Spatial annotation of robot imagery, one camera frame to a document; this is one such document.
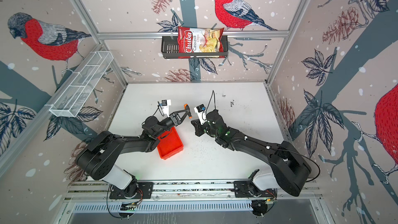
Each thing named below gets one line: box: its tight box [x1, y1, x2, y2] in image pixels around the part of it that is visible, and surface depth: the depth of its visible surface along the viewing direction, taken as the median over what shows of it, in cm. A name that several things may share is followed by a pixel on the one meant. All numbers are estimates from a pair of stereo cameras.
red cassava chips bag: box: [177, 26, 225, 59], surface depth 90 cm
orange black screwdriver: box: [183, 103, 193, 119], surface depth 81 cm
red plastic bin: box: [157, 126, 184, 161], surface depth 84 cm
